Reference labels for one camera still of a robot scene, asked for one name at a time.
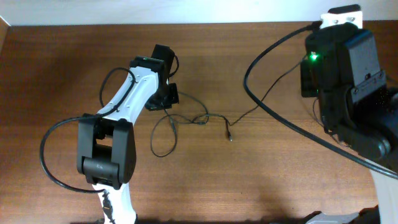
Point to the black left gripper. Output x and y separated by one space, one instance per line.
152 106

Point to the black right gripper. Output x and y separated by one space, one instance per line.
303 93

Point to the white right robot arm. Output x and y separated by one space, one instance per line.
342 70

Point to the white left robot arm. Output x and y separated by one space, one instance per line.
106 147

